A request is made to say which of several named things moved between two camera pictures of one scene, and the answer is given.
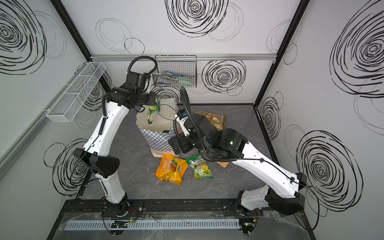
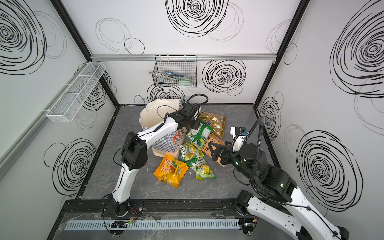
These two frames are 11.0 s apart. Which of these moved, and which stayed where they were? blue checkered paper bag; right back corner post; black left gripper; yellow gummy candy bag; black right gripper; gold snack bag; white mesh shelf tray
Moved: black left gripper; black right gripper
Stayed: white mesh shelf tray; gold snack bag; blue checkered paper bag; yellow gummy candy bag; right back corner post
